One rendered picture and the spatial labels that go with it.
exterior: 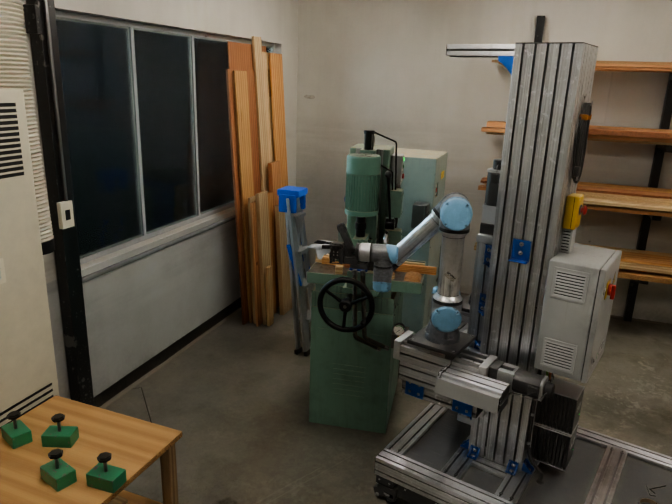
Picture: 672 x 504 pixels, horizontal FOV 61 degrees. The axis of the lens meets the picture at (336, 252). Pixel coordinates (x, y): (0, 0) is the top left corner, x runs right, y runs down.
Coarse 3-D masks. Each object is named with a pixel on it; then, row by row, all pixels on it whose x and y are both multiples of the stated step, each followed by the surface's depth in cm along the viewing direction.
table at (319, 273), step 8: (320, 264) 315; (312, 272) 302; (320, 272) 302; (328, 272) 302; (344, 272) 303; (400, 272) 306; (312, 280) 303; (320, 280) 302; (328, 280) 301; (392, 280) 293; (400, 280) 294; (344, 288) 290; (352, 288) 289; (392, 288) 294; (400, 288) 293; (408, 288) 292; (416, 288) 292; (376, 296) 287
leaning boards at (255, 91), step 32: (256, 64) 436; (256, 96) 442; (256, 128) 447; (256, 160) 451; (256, 192) 455; (256, 224) 432; (256, 256) 437; (256, 288) 441; (288, 288) 478; (256, 320) 448
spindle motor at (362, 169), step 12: (348, 156) 293; (360, 156) 289; (372, 156) 291; (348, 168) 293; (360, 168) 289; (372, 168) 289; (348, 180) 295; (360, 180) 291; (372, 180) 292; (348, 192) 296; (360, 192) 292; (372, 192) 294; (348, 204) 298; (360, 204) 294; (372, 204) 295; (360, 216) 295
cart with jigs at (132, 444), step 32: (32, 416) 232; (64, 416) 215; (96, 416) 234; (128, 416) 235; (0, 448) 212; (32, 448) 213; (64, 448) 214; (96, 448) 214; (128, 448) 215; (160, 448) 215; (0, 480) 196; (32, 480) 196; (64, 480) 192; (96, 480) 192; (128, 480) 199
